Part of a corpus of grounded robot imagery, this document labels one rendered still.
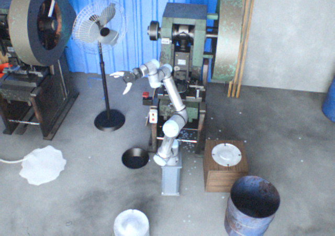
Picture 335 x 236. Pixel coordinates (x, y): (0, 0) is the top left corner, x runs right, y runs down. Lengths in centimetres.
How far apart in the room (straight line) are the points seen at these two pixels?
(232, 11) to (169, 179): 159
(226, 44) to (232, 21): 18
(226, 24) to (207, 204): 170
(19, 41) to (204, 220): 234
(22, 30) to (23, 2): 24
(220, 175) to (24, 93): 223
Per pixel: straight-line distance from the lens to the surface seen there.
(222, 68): 265
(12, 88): 372
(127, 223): 274
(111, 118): 392
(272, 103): 445
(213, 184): 313
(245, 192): 301
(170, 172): 290
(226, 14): 258
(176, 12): 292
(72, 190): 333
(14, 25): 299
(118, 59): 457
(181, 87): 313
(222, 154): 309
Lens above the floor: 264
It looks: 40 degrees down
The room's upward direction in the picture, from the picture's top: 2 degrees clockwise
